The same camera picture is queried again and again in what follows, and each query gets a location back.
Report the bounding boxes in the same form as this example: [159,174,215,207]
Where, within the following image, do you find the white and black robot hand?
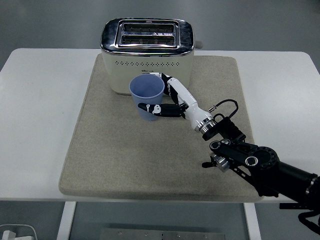
[137,72,211,131]

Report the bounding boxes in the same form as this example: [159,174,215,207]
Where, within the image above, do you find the blue plastic cup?
[128,75,166,122]

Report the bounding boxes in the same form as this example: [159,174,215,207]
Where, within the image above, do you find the cream and chrome toaster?
[100,17,204,97]

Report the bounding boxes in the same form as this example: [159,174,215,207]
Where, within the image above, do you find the beige fabric mat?
[58,54,267,202]

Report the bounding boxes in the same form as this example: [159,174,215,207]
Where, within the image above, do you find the white table leg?
[243,202,262,240]
[56,201,77,240]

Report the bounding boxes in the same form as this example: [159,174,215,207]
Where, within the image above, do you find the black table control panel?
[279,202,305,210]

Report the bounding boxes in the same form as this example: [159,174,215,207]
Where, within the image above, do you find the white power strip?
[0,223,38,240]

